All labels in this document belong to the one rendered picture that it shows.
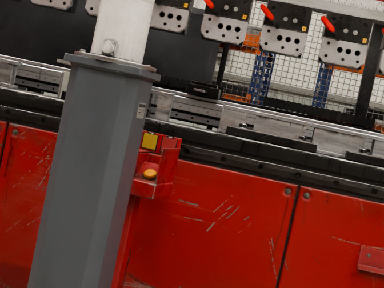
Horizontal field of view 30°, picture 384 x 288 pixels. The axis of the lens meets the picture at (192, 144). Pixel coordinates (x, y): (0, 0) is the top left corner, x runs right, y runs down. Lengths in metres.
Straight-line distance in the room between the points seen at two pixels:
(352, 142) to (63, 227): 1.15
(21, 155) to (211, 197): 0.64
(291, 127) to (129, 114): 0.94
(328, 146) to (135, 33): 1.01
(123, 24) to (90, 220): 0.44
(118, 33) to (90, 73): 0.11
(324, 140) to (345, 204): 0.24
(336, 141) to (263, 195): 0.32
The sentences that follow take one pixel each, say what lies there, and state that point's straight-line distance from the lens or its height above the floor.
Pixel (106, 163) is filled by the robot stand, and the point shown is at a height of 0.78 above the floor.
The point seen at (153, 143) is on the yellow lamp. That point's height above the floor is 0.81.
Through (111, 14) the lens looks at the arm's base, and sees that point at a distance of 1.61.
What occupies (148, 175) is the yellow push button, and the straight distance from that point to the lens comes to 2.10.
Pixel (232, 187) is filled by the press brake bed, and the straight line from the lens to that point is 2.30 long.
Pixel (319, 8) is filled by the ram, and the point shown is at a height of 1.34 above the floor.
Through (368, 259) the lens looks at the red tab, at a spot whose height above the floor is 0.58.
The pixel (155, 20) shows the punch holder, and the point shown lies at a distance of 2.44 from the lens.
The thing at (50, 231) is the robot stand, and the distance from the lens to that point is 1.63.
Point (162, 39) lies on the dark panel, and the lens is 2.99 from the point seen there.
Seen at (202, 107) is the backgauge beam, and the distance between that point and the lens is 2.67.
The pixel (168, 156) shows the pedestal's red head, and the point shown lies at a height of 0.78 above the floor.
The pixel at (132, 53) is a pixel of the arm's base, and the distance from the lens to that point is 1.61.
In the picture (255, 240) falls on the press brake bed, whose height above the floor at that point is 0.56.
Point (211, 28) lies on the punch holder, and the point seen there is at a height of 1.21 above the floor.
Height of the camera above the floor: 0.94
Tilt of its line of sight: 3 degrees down
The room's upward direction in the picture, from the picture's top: 12 degrees clockwise
